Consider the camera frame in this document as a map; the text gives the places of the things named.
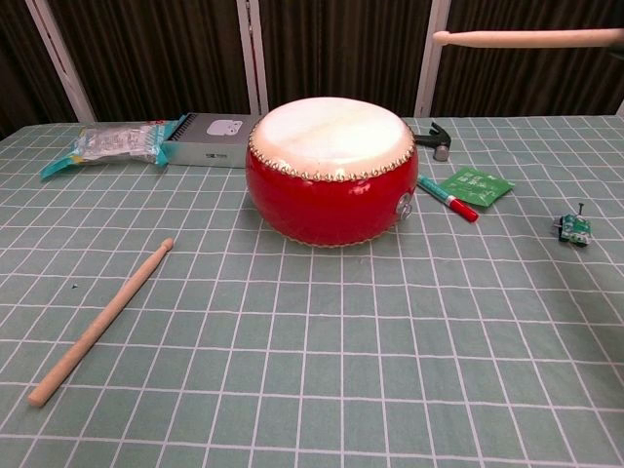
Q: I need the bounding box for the wooden drumstick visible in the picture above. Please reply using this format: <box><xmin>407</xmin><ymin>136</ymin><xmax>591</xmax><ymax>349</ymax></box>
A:
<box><xmin>432</xmin><ymin>27</ymin><xmax>624</xmax><ymax>49</ymax></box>
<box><xmin>26</xmin><ymin>237</ymin><xmax>176</xmax><ymax>408</ymax></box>

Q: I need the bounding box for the red drum with white skin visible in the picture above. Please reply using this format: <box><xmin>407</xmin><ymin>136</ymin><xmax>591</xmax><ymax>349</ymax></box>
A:
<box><xmin>244</xmin><ymin>96</ymin><xmax>418</xmax><ymax>249</ymax></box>

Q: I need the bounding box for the green checked tablecloth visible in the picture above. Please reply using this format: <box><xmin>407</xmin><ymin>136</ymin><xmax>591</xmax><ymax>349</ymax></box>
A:
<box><xmin>0</xmin><ymin>115</ymin><xmax>624</xmax><ymax>468</ymax></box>

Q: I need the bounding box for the grey earbuds box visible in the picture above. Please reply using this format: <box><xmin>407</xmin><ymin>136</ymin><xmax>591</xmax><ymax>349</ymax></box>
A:
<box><xmin>163</xmin><ymin>112</ymin><xmax>259</xmax><ymax>170</ymax></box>

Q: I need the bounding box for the green marker with red cap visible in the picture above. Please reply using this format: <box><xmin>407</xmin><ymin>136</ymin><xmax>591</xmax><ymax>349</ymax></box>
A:
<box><xmin>416</xmin><ymin>174</ymin><xmax>481</xmax><ymax>224</ymax></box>

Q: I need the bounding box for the black and red claw hammer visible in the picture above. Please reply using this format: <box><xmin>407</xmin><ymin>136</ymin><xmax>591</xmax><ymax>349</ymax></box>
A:
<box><xmin>412</xmin><ymin>121</ymin><xmax>455</xmax><ymax>162</ymax></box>

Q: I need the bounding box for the green foil sachet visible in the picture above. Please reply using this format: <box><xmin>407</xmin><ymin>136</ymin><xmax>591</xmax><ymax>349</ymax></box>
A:
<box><xmin>438</xmin><ymin>165</ymin><xmax>517</xmax><ymax>210</ymax></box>

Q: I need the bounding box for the clear teal snack bag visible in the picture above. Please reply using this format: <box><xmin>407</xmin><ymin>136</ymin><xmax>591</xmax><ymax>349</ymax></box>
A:
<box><xmin>38</xmin><ymin>114</ymin><xmax>189</xmax><ymax>180</ymax></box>

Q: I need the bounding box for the small green circuit board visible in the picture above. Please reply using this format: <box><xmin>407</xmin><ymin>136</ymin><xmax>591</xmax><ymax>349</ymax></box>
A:
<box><xmin>553</xmin><ymin>202</ymin><xmax>594</xmax><ymax>248</ymax></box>

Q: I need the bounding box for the white partition post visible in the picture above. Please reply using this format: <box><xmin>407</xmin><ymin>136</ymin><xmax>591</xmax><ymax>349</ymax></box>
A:
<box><xmin>26</xmin><ymin>0</ymin><xmax>97</xmax><ymax>124</ymax></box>
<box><xmin>236</xmin><ymin>0</ymin><xmax>270</xmax><ymax>117</ymax></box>
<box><xmin>414</xmin><ymin>0</ymin><xmax>452</xmax><ymax>117</ymax></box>

